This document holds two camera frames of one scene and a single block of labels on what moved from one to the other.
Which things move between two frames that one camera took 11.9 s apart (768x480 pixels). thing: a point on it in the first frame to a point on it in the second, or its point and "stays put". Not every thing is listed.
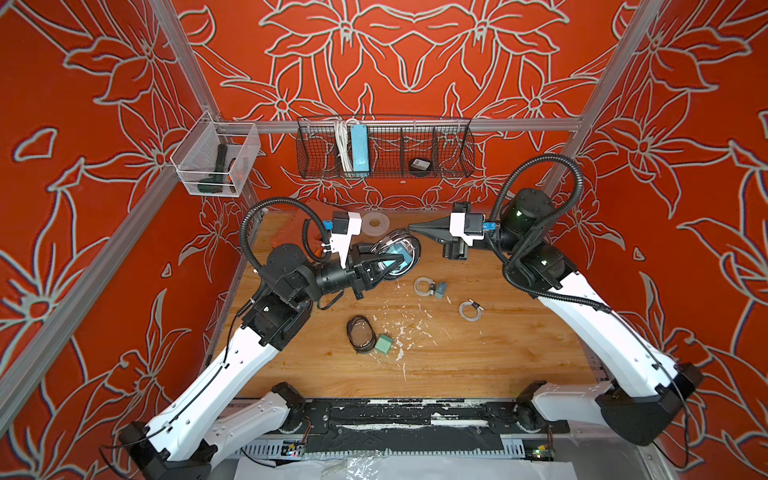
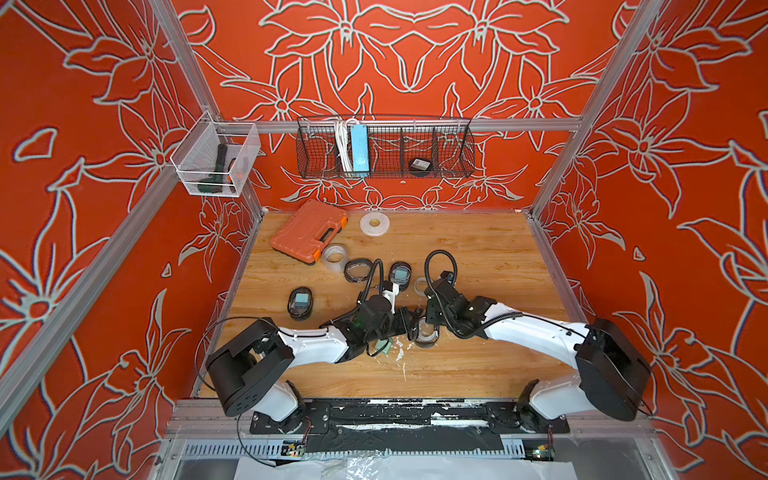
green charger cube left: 383,344 stays put
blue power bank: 360,148 stays put
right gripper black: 455,247 to 429,311
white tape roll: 375,224 stays put
